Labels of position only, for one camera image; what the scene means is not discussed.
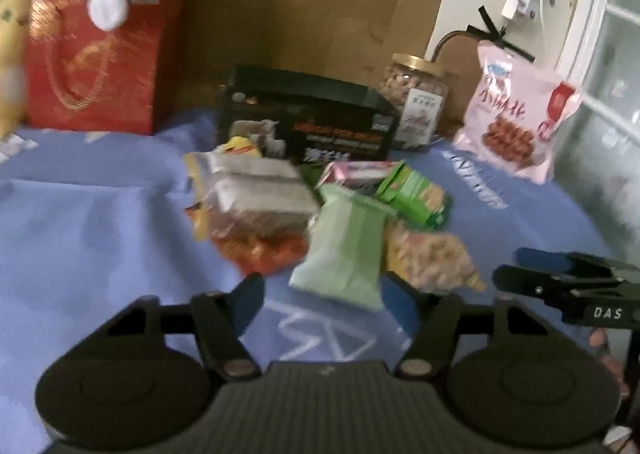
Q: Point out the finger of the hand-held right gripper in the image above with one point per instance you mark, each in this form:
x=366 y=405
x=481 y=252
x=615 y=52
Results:
x=525 y=281
x=537 y=257

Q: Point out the pink and white small box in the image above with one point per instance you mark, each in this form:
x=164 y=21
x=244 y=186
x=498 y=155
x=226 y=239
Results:
x=350 y=172

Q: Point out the pink snack bag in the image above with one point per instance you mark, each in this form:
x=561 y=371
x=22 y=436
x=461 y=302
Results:
x=510 y=104

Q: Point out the black tape strip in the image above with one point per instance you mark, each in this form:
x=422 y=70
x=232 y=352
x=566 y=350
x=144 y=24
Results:
x=515 y=50

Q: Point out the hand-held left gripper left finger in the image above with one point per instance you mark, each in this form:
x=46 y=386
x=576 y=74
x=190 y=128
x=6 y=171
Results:
x=248 y=301

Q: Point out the nut jar with gold lid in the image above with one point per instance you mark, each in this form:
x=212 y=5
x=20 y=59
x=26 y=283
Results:
x=410 y=89

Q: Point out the red gift bag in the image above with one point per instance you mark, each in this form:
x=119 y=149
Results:
x=100 y=74

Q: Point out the white window frame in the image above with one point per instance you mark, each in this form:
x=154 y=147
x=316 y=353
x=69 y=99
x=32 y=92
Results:
x=590 y=9

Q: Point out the yellow plush toy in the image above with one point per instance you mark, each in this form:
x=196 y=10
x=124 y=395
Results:
x=12 y=34

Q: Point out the green snack packet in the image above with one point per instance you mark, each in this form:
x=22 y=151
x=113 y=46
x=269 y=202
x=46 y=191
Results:
x=415 y=194

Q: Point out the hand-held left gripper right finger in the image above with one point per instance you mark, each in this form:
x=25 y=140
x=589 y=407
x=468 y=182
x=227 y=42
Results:
x=400 y=304

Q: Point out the black snack box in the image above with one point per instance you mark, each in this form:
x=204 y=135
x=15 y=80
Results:
x=320 y=109

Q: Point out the light green packet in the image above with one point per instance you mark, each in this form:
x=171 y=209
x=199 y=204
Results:
x=345 y=244

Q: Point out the brown cardboard box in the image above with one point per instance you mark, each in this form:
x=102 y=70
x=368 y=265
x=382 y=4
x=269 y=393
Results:
x=310 y=9

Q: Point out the person's right hand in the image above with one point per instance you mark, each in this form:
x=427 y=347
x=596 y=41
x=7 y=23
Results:
x=598 y=338

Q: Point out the clear peanut bag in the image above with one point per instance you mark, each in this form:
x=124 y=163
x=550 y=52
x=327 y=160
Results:
x=430 y=254

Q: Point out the blue printed cloth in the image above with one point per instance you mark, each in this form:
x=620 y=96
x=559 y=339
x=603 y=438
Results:
x=100 y=234

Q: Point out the small yellow packet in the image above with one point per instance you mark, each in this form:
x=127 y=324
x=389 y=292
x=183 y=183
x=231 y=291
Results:
x=240 y=147

